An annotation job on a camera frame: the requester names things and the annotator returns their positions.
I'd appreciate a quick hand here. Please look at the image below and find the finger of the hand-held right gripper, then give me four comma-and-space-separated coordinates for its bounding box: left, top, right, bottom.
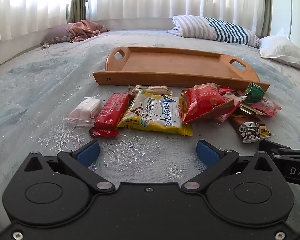
259, 140, 300, 158

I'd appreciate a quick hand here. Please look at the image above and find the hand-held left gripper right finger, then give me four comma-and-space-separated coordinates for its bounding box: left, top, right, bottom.
182, 140, 274, 193

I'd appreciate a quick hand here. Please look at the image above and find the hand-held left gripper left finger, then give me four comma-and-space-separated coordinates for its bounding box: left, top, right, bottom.
24, 140, 115, 193

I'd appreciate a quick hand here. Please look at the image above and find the brown snack packet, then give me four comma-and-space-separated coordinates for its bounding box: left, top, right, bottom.
230, 115, 272, 144

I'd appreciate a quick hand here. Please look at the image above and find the pink snack packet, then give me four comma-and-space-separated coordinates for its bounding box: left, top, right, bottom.
250, 99, 282, 117

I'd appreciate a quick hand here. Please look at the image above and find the white clear-wrapped snack packet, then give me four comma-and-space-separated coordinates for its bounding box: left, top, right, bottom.
62, 97, 103, 127

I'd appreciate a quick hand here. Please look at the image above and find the red bar snack packet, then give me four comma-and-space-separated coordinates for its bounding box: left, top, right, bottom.
89, 93, 135, 137

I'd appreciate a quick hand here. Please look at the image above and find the green snack packet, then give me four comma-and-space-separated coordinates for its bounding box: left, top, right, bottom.
242, 82, 265, 104

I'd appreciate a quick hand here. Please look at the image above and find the yellow snack packet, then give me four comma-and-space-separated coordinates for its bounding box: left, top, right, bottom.
117, 91, 193, 137

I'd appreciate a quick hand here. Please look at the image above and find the beige cracker packet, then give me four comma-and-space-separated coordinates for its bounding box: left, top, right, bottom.
128, 85, 173, 97

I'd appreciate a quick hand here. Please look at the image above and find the wooden tray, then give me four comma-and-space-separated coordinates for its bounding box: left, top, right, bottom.
92, 45, 270, 92

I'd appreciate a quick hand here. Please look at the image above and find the large red snack packet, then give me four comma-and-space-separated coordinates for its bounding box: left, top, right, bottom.
181, 83, 235, 123

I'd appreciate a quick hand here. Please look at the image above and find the white plastic-bagged pillow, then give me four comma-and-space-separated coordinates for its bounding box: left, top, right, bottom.
259, 27, 300, 74

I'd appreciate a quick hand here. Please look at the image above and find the pink blanket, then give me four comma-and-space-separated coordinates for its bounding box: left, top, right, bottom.
69, 19, 110, 42

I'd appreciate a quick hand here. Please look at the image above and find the purple pillow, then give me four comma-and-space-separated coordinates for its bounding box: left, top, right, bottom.
41, 23, 77, 44

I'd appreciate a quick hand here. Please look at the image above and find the striped pillow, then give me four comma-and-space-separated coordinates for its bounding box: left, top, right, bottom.
166, 15, 260, 47

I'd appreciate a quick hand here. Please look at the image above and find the green curtain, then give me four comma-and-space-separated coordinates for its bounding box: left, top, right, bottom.
261, 0, 273, 37
66, 0, 90, 23

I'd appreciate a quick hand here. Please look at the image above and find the narrow white sheer curtain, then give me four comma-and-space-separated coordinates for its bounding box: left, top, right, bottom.
0, 0, 73, 47

